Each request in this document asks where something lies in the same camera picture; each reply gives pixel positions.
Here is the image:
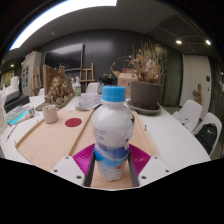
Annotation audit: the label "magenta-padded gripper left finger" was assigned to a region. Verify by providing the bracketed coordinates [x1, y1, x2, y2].
[51, 143, 98, 188]

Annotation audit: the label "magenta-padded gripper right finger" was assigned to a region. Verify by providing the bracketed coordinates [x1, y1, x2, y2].
[127, 143, 173, 188]

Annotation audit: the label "blue-capped plastic water bottle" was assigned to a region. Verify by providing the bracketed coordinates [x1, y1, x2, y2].
[90, 84, 136, 182]

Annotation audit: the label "flat round red coaster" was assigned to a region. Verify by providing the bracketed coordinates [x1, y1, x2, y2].
[64, 117, 83, 128]

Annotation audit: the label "grey plant saucer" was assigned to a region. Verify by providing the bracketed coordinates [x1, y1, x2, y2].
[125, 99, 163, 116]

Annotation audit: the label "white ceramic cup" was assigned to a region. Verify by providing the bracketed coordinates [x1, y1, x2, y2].
[41, 104, 59, 125]

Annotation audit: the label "crumpled newspaper sheet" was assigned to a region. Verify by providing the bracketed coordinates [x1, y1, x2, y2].
[74, 92, 103, 112]

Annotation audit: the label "dried plant in grey pot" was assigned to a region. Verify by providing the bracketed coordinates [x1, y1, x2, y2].
[128, 39, 168, 111]

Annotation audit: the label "white chair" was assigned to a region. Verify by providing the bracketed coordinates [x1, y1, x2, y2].
[85, 82, 101, 95]
[193, 112, 223, 157]
[172, 99, 204, 133]

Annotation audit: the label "black backpack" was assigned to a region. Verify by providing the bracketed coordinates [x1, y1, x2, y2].
[194, 123, 218, 155]

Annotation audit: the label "spray bottle with green label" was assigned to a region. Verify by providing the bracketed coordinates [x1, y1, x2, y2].
[73, 76, 82, 98]

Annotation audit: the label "brown carved sculpture on board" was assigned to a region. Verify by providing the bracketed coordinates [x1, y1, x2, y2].
[34, 63, 76, 112]

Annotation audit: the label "wooden ruler with red mark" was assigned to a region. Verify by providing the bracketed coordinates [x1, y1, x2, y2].
[4, 123, 19, 143]

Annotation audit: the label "colourful purple blue print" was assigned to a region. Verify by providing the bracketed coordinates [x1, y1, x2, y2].
[4, 105, 34, 127]

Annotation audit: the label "brown cardboard box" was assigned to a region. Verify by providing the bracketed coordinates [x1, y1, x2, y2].
[112, 69, 138, 99]

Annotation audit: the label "small wooden easel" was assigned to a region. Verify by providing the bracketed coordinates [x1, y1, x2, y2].
[78, 62, 96, 91]

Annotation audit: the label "black flat box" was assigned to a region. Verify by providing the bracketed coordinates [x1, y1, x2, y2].
[4, 94, 31, 114]
[3, 89, 22, 104]

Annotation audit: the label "wooden figure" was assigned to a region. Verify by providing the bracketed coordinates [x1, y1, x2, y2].
[192, 83, 203, 105]

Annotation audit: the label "tall wooden easel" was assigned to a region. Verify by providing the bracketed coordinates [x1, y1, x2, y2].
[31, 64, 43, 97]

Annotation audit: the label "beige cabinet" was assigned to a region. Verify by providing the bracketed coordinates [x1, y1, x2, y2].
[20, 50, 43, 98]

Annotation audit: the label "recessed ceiling spotlights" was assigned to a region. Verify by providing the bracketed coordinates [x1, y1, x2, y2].
[9, 39, 212, 68]

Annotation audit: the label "long ceiling light strip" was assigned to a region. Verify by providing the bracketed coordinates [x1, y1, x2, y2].
[9, 0, 118, 52]

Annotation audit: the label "dark wall screen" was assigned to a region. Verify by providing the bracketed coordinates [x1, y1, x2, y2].
[44, 43, 85, 72]

